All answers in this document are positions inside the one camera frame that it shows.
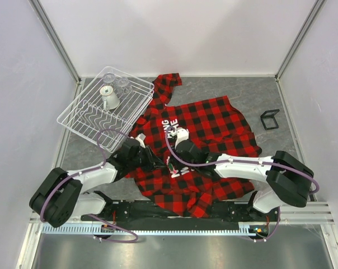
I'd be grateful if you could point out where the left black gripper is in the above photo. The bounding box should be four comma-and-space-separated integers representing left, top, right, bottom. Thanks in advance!
128, 145, 166, 173

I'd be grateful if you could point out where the red black plaid shirt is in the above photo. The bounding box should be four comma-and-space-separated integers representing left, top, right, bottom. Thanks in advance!
128, 73, 262, 217

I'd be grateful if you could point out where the pink flower pom-pom brooch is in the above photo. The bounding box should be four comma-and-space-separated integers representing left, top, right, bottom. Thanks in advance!
166, 157, 178, 174

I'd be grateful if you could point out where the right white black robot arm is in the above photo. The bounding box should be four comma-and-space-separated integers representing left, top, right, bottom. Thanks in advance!
168, 140, 320, 221

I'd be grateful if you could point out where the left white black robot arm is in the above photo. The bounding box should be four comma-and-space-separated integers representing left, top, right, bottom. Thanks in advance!
29, 138, 166, 228

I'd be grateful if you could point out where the white ceramic mug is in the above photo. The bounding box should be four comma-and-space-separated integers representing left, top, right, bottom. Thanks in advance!
100, 85, 120, 111

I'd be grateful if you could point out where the clear drinking glass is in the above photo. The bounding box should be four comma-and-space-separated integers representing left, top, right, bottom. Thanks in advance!
102, 72, 116, 85
116, 77, 132, 95

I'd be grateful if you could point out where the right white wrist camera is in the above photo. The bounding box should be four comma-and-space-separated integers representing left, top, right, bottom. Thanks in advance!
172, 127, 189, 147

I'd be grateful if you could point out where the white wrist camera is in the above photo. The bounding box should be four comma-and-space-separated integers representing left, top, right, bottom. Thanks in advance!
172, 127, 189, 147
135, 133, 146, 148

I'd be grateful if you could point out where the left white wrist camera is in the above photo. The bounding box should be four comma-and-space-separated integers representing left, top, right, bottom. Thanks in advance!
135, 133, 146, 148

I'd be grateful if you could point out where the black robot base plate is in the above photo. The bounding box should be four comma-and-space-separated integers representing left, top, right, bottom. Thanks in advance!
96, 200, 278, 230

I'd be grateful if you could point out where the white wire dish rack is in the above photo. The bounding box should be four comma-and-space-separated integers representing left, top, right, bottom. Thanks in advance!
57, 66, 154, 153

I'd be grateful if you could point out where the small black frame stand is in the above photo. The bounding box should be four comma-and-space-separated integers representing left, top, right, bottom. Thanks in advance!
260, 109, 280, 131

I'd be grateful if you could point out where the grey slotted cable duct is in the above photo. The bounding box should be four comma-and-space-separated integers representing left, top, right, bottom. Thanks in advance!
41, 222, 256, 236

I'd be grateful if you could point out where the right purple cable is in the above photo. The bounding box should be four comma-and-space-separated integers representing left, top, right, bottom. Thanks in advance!
165, 126, 320, 242

